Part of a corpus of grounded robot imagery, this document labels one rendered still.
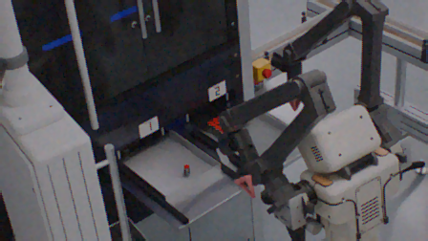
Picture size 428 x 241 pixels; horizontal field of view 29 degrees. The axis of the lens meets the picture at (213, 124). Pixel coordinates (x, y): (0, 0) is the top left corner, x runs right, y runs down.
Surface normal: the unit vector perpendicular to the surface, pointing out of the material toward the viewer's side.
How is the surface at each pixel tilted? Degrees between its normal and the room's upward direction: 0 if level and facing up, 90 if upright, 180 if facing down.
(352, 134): 48
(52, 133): 0
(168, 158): 0
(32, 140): 0
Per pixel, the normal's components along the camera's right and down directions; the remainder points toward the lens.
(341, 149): 0.36, -0.21
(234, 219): 0.63, 0.41
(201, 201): -0.08, -0.81
